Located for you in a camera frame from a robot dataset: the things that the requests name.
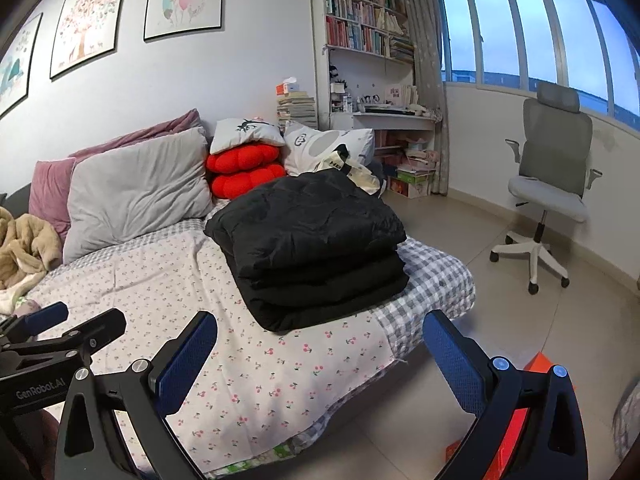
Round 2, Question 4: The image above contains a framed picture blue print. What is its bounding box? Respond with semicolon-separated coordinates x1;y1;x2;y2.
0;12;44;119

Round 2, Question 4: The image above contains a white tote bag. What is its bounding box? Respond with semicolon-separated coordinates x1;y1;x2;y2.
320;144;386;196

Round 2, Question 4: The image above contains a framed feather picture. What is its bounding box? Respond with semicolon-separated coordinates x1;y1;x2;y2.
143;0;226;42

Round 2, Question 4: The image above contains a beige fleece blanket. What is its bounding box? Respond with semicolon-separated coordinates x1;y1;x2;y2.
0;206;63;291

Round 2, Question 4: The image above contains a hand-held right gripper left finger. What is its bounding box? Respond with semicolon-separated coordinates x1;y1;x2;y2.
52;310;218;480

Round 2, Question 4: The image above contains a white pillow grey print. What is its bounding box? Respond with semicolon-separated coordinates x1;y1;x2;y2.
283;120;375;177

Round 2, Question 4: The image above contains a red flower cushion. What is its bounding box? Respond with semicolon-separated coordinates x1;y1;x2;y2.
205;142;287;173
209;162;287;200

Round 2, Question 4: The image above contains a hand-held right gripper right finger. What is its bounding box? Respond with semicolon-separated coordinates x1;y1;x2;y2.
422;310;590;480

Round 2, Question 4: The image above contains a white desk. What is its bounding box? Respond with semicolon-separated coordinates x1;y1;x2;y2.
330;107;441;196

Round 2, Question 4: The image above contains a white pillow black print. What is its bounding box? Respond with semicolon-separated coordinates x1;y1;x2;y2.
209;117;286;156

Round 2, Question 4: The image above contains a white cardboard box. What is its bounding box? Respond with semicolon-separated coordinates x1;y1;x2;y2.
388;171;434;200

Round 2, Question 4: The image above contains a grey office chair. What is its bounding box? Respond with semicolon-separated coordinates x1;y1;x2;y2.
490;81;604;296

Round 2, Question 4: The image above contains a bed with cherry print sheet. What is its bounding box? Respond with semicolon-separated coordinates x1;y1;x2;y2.
0;180;477;480

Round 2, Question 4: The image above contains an orange box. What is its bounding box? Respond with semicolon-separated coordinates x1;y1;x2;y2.
442;352;579;480

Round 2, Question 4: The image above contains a grey checked cloth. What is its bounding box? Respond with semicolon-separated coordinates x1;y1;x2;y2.
612;380;640;461

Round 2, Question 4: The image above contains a pink floral pillow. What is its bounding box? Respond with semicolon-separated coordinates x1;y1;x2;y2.
0;296;43;319

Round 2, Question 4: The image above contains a framed tree picture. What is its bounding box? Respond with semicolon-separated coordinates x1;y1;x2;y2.
49;0;130;81

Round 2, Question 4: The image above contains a black padded jacket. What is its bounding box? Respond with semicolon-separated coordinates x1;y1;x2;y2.
204;169;408;333

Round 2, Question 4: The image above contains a white bookshelf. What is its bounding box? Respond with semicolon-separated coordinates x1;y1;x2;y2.
310;0;418;131

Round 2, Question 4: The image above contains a window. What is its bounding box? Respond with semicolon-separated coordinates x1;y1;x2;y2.
437;0;640;131

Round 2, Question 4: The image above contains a patterned curtain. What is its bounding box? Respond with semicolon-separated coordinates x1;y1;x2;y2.
387;0;449;197

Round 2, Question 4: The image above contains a mauve pillow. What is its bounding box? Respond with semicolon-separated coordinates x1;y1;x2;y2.
28;108;206;241

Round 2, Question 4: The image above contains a stack of books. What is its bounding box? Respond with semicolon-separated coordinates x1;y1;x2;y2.
276;91;319;131

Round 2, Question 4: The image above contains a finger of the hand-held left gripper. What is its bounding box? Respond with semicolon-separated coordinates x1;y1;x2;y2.
0;302;69;345
0;308;127;362

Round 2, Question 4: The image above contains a person's left forearm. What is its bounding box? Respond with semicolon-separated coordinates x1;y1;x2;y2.
0;407;62;480

